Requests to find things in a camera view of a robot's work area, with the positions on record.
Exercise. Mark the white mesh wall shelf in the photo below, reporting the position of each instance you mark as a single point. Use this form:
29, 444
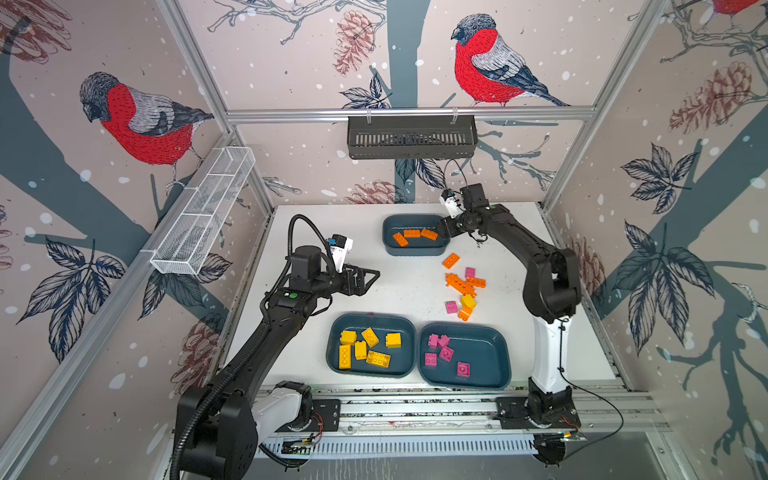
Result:
193, 233

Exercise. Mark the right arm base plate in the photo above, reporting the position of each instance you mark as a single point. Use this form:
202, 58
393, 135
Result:
520, 412

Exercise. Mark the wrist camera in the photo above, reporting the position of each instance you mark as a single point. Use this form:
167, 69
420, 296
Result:
339, 246
451, 201

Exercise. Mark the near left teal bin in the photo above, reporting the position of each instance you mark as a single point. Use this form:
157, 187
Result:
402, 359

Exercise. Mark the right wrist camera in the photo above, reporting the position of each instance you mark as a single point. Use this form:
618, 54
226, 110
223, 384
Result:
451, 201

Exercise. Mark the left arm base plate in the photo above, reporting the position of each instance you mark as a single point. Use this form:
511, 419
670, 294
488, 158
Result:
324, 416

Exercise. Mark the far teal bin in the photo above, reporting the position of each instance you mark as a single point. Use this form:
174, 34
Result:
417, 246

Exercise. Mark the yellow small lego brick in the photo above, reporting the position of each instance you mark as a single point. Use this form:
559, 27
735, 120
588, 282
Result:
468, 301

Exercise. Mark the yellow long lego brick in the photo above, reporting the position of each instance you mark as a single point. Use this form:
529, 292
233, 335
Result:
378, 359
345, 356

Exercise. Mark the yellow square lego brick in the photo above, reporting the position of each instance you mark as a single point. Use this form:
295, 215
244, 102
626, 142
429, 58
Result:
393, 340

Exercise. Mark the yellow tall lego brick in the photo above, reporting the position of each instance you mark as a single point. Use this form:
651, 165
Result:
360, 350

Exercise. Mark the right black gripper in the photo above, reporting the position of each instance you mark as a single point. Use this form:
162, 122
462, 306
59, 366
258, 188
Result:
450, 227

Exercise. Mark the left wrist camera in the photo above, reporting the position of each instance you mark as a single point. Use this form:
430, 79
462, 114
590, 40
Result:
339, 246

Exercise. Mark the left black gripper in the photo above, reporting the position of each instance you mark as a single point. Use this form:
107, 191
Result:
358, 288

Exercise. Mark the near right teal bin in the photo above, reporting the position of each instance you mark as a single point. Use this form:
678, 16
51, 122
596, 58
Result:
484, 348

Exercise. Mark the black hanging wire basket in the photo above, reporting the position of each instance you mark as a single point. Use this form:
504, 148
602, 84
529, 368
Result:
411, 137

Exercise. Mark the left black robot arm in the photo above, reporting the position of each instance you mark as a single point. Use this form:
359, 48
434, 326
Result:
220, 427

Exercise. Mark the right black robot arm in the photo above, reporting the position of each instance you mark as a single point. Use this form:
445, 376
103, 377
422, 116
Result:
551, 292

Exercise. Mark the aluminium mounting rail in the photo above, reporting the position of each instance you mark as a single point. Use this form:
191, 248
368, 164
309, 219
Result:
422, 411

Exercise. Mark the teal bin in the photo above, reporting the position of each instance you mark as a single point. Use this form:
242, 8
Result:
484, 348
417, 246
402, 359

